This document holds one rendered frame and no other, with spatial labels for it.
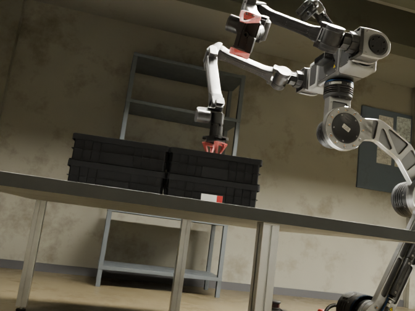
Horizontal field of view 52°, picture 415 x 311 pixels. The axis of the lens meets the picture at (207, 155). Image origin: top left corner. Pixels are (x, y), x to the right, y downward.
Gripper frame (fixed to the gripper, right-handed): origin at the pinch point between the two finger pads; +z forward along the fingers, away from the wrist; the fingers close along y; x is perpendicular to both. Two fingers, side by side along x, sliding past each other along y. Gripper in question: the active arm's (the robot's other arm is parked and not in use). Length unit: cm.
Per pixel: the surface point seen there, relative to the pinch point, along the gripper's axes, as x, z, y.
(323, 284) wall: 332, 88, -119
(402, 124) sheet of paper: 413, -119, -71
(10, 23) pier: 11, -145, -318
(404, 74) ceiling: 380, -173, -60
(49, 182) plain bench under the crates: -76, 21, 10
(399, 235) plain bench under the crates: 22, 24, 72
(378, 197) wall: 389, -21, -87
